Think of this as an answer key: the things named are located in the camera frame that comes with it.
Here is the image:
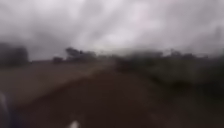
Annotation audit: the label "brown dirt road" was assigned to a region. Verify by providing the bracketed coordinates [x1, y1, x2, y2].
[13, 64, 181, 128]

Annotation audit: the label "pale dry field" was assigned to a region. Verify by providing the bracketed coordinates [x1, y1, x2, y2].
[0, 60, 109, 108]

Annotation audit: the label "green roadside vegetation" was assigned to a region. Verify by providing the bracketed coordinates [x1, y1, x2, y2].
[114, 49, 224, 128]

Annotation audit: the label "dark tree cluster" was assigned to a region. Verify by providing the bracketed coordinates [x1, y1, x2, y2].
[51, 46, 98, 64]

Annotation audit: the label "dark trees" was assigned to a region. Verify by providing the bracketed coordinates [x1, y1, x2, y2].
[0, 42, 31, 67]

